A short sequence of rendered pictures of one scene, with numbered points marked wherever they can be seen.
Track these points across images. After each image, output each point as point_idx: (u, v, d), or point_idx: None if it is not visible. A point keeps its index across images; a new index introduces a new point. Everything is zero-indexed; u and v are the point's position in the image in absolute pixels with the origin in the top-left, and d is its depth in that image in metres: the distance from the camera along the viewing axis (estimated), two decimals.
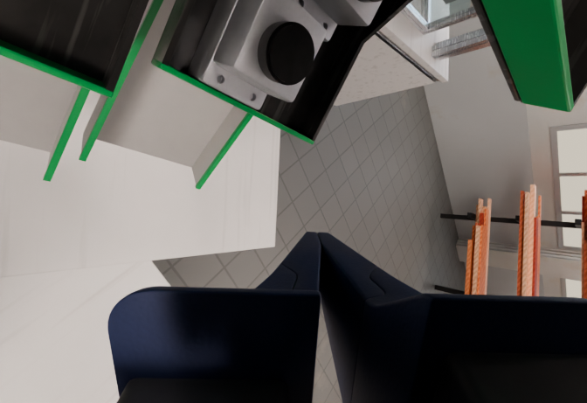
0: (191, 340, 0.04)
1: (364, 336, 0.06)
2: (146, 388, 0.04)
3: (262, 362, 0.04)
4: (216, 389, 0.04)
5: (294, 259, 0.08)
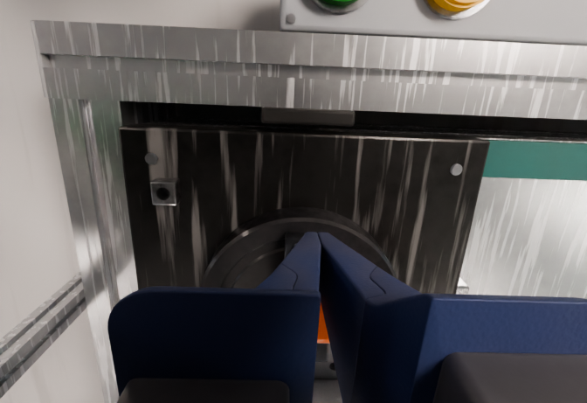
0: (191, 340, 0.04)
1: (364, 336, 0.06)
2: (146, 388, 0.04)
3: (262, 362, 0.04)
4: (216, 389, 0.04)
5: (294, 259, 0.08)
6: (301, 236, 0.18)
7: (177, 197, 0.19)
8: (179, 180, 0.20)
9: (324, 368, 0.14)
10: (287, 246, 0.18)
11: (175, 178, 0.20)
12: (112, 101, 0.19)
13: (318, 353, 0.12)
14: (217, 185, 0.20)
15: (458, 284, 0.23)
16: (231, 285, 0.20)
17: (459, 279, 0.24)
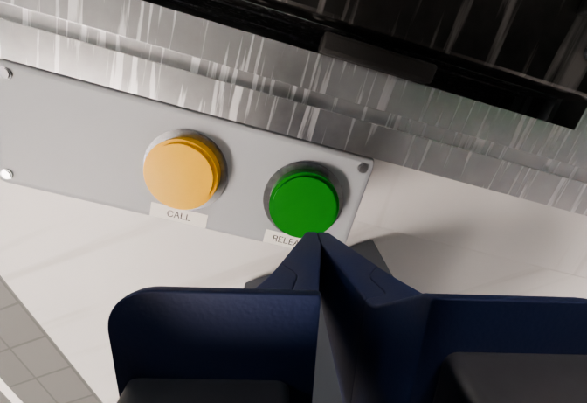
0: (191, 340, 0.04)
1: (364, 336, 0.06)
2: (146, 388, 0.04)
3: (262, 362, 0.04)
4: (216, 389, 0.04)
5: (294, 259, 0.08)
6: None
7: None
8: (578, 10, 0.14)
9: None
10: None
11: (583, 15, 0.14)
12: (582, 130, 0.17)
13: None
14: None
15: None
16: None
17: None
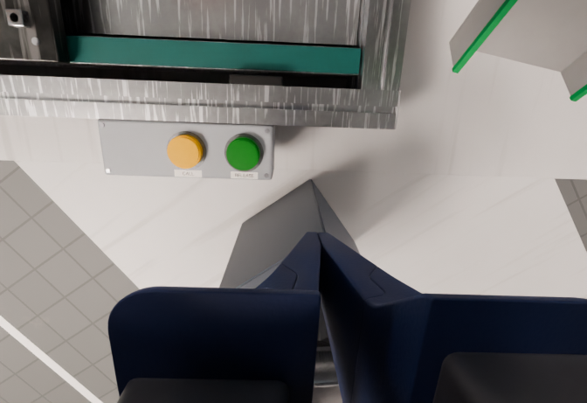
0: (191, 340, 0.04)
1: (364, 336, 0.06)
2: (146, 388, 0.04)
3: (262, 362, 0.04)
4: (216, 389, 0.04)
5: (294, 259, 0.08)
6: None
7: (7, 14, 0.30)
8: (15, 26, 0.31)
9: None
10: None
11: (17, 27, 0.31)
12: (364, 88, 0.35)
13: None
14: None
15: None
16: None
17: None
